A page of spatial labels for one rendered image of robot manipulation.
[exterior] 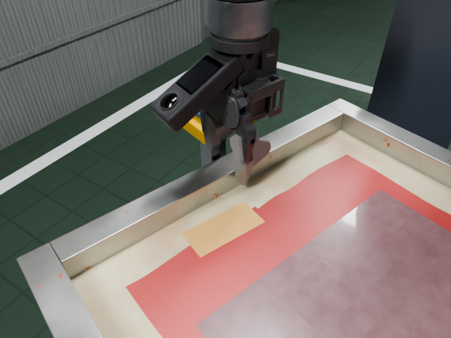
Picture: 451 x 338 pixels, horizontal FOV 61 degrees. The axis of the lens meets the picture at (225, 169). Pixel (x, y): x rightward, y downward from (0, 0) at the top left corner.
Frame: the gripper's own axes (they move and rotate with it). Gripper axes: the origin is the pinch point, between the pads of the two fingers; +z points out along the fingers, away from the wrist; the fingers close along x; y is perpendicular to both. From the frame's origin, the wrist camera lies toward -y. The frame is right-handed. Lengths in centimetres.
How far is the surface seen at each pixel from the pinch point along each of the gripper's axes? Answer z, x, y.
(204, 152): 13.3, 19.6, 10.0
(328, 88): 98, 117, 192
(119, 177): 98, 122, 26
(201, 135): 4.0, 14.0, 5.5
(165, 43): 83, 232, 125
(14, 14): 30, 198, 17
